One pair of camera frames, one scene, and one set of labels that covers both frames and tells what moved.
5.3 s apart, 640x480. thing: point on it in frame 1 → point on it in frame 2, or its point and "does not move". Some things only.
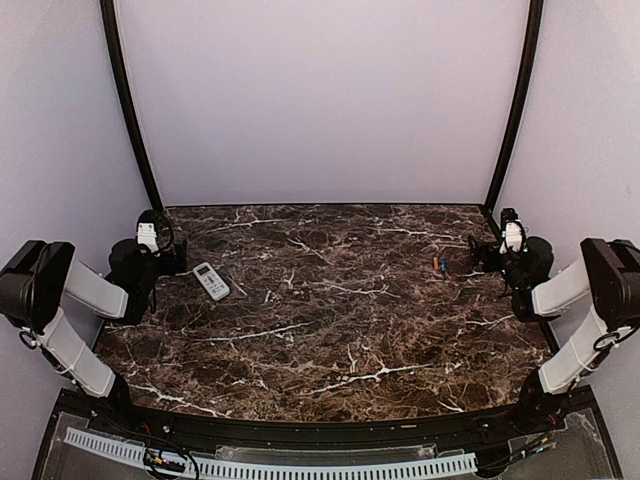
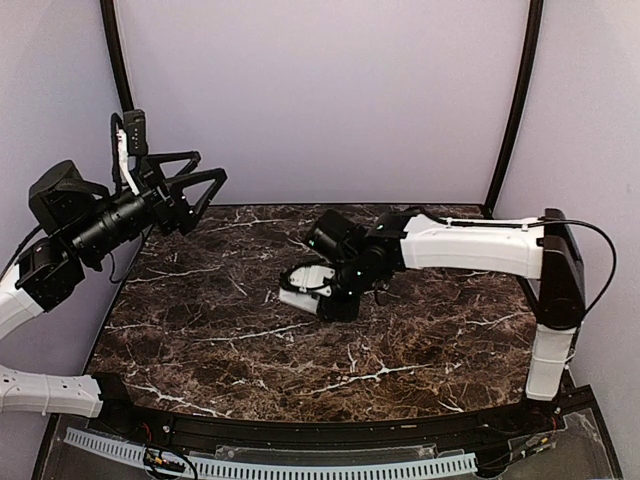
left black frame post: (109, 21) does not move
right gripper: (478, 254) → (344, 311)
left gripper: (171, 267) → (175, 212)
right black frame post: (517, 114) does not move
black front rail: (210, 427) does not move
